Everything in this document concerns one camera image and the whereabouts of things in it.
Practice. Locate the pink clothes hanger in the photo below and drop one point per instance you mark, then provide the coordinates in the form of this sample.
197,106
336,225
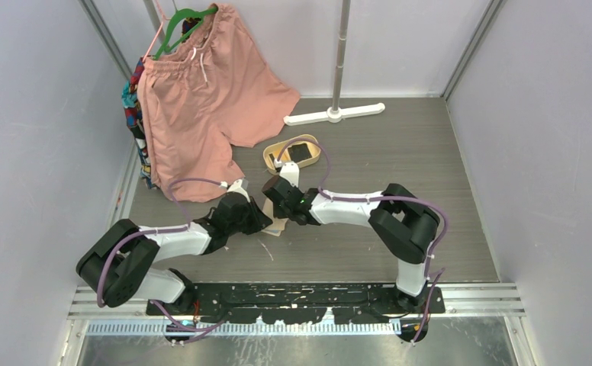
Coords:
159,17

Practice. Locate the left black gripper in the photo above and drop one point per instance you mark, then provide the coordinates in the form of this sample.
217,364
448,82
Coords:
259,219

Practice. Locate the beige leather card holder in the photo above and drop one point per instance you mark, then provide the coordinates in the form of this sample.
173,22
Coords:
277,226

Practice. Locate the green clothes hanger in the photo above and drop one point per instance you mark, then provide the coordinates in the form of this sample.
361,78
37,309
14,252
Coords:
177,20

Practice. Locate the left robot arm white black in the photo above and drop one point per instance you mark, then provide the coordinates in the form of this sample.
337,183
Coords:
119,267

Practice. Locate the white rack stand base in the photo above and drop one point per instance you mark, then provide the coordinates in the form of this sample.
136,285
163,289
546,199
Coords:
326,116

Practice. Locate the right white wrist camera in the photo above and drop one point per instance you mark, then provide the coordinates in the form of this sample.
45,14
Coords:
290,172

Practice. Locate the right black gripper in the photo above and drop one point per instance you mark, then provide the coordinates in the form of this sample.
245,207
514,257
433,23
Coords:
279,213

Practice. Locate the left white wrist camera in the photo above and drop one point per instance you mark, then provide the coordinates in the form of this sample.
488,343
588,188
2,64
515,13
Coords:
240,187

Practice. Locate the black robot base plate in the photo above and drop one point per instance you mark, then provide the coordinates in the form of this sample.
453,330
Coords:
299,303

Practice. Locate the colourful patterned garment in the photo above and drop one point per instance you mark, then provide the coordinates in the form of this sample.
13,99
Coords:
134,122

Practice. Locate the grey metal rack pole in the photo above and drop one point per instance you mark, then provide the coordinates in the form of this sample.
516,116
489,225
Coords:
340,57

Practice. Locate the pink shorts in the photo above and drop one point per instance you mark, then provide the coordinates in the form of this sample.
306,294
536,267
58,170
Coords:
216,91

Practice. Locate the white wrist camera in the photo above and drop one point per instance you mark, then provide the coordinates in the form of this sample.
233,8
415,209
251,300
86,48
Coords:
240,187
290,172

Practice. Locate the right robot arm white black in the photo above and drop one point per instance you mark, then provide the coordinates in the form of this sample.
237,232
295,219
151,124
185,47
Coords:
407,226

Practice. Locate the beige oval tray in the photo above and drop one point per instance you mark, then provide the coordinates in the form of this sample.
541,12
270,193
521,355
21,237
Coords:
279,150

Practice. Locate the black card in tray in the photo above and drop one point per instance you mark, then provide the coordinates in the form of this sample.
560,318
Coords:
299,152

